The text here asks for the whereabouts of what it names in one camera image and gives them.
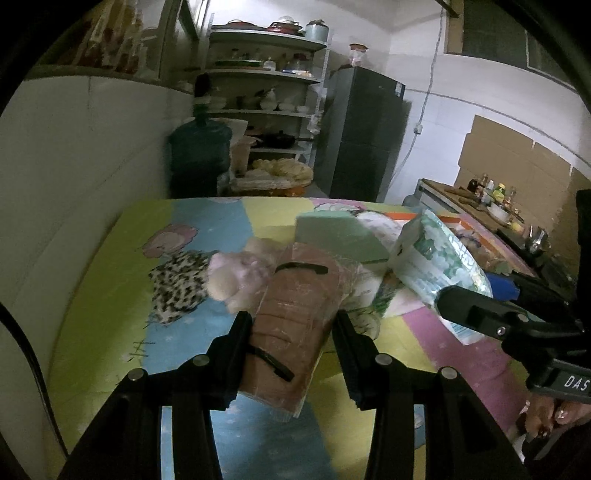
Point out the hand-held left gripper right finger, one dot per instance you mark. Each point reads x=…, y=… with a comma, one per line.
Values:
x=351, y=369

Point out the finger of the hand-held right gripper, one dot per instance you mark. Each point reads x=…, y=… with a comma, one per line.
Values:
x=535, y=295
x=480, y=314

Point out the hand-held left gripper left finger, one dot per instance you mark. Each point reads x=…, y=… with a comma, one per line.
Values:
x=238, y=364

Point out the green printed tissue pack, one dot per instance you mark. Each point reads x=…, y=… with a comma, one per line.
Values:
x=438, y=263
x=369, y=295

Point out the brown packaged sandals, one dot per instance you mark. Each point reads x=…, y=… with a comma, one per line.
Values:
x=295, y=314

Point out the person's right hand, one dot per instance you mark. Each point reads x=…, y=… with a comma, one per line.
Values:
x=551, y=415

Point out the metal kettle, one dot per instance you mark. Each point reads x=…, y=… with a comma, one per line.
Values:
x=536, y=239

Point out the wooden tray orange rim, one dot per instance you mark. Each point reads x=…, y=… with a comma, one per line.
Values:
x=480, y=244

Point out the pink plush toy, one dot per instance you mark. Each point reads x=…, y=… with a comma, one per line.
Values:
x=235, y=277

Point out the white bowl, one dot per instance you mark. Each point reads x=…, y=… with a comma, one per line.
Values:
x=497, y=211

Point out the leopard print cloth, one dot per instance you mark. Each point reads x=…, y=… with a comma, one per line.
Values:
x=180, y=286

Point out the group of condiment bottles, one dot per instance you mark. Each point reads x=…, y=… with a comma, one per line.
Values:
x=491, y=189

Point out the kitchen counter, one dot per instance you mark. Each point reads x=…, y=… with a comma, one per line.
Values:
x=443, y=191

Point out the plain green tissue pack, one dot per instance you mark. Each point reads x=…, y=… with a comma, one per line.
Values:
x=341, y=235

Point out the cardboard sheet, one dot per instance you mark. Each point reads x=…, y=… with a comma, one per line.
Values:
x=512, y=152

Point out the orange basin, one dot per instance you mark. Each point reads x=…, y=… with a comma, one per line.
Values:
x=272, y=188

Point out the dark grey fridge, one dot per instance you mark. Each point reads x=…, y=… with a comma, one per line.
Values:
x=364, y=138

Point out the large water jug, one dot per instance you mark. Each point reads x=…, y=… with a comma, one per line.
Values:
x=201, y=157

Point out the black frying pan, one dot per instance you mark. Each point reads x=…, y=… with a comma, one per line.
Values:
x=277, y=138

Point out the window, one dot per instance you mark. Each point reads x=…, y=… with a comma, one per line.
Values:
x=498, y=32

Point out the water jug pump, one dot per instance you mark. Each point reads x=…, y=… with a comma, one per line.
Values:
x=203, y=94

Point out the glass jar wooden lid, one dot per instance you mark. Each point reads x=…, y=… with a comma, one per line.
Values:
x=358, y=55

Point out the white shelf rack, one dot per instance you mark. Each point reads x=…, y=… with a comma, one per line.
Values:
x=272, y=74

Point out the teal pot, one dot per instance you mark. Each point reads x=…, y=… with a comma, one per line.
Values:
x=317, y=30

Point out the red pans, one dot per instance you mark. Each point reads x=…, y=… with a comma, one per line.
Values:
x=285, y=25

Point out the row of oil bottles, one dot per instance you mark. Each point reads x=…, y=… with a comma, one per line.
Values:
x=115, y=41

